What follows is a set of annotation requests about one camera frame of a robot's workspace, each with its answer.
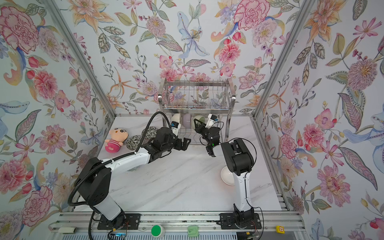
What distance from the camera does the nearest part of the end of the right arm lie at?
2.63 ft

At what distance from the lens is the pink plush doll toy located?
0.98m

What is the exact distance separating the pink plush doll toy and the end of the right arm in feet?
1.63
